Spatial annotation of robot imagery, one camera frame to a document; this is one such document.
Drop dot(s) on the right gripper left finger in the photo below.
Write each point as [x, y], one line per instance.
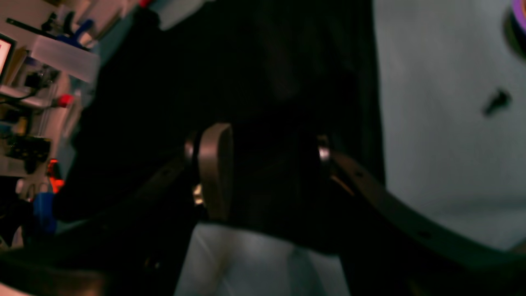
[120, 250]

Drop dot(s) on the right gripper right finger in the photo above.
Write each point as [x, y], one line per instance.
[388, 249]

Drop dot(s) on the orange black tool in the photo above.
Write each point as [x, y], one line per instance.
[54, 175]

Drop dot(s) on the black screw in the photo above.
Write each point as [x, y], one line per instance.
[500, 100]

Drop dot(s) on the black t-shirt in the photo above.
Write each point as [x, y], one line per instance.
[280, 71]

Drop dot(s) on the blue box with knob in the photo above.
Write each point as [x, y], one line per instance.
[44, 222]

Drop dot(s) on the purple tape roll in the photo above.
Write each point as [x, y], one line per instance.
[514, 28]

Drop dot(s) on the red handled screwdriver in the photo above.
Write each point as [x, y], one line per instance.
[63, 101]

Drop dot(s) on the light blue table cloth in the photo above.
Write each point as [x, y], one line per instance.
[439, 62]

